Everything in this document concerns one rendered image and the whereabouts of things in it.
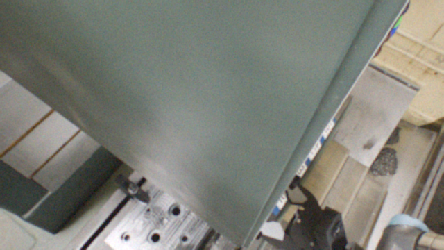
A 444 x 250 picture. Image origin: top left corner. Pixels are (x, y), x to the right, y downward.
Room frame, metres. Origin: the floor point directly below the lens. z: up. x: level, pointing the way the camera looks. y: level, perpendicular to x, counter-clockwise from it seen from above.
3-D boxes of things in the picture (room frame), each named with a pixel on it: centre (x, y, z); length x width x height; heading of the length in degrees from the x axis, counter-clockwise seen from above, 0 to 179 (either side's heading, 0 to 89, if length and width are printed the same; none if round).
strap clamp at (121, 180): (0.31, 0.28, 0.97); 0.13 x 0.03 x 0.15; 59
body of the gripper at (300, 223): (0.12, -0.18, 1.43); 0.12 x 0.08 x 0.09; 59
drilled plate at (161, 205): (0.22, 0.16, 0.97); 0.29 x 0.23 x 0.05; 149
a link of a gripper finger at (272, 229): (0.13, -0.07, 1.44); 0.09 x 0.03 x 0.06; 83
